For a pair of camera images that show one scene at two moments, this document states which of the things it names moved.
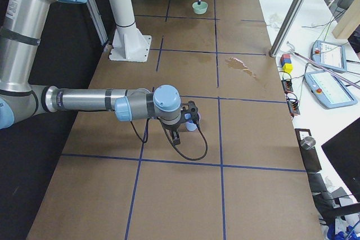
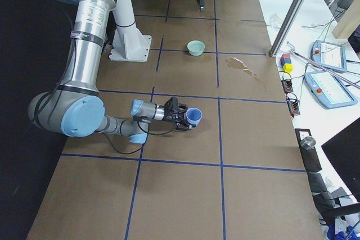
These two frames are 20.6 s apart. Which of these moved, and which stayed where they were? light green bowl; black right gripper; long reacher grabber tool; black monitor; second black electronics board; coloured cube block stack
Moved: black right gripper; light green bowl
Stayed: coloured cube block stack; long reacher grabber tool; second black electronics board; black monitor
